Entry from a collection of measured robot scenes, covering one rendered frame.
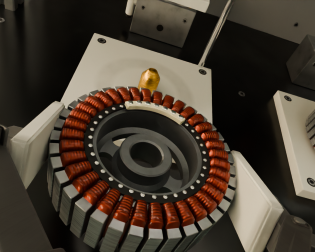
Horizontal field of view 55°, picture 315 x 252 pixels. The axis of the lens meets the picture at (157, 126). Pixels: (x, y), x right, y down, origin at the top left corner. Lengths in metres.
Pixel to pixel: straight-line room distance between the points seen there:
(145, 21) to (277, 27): 0.25
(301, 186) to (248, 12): 0.32
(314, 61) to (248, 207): 0.33
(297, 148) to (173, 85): 0.15
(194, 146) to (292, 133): 0.20
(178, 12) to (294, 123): 0.19
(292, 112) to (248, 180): 0.24
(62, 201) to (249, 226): 0.09
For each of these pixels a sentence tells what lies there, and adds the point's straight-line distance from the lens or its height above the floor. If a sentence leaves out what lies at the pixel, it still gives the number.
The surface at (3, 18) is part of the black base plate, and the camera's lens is 0.41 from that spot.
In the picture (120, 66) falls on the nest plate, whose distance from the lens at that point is 0.34.
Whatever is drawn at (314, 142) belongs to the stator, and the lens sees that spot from 0.37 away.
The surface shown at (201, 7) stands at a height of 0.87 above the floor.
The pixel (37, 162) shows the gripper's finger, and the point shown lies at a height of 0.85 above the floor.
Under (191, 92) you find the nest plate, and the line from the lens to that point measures 0.34.
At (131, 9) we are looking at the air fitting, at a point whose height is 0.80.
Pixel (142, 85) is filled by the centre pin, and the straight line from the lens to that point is 0.31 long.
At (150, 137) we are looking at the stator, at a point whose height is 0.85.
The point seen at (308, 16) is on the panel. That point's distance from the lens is 0.58.
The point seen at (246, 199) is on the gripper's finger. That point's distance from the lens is 0.17.
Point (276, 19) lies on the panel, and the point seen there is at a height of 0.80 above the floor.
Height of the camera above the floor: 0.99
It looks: 46 degrees down
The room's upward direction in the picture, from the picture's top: 23 degrees clockwise
